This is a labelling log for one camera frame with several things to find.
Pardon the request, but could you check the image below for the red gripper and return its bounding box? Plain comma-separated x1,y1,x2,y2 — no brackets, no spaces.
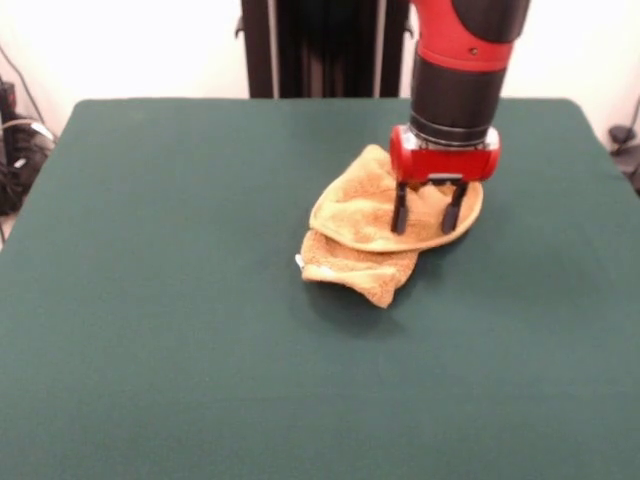
388,124,503,235

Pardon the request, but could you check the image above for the orange terry towel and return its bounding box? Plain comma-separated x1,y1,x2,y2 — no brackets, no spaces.
294,143,486,308

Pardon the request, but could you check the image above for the dark green tablecloth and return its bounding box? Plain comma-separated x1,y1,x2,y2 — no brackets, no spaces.
0,97,640,480

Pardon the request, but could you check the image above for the black power strip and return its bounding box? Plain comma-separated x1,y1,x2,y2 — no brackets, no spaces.
0,79,19,120

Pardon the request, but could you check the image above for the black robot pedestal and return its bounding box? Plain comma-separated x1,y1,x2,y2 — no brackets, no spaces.
233,0,415,99

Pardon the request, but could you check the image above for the tangled black cable bundle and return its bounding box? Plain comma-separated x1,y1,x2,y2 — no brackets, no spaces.
0,115,56,216

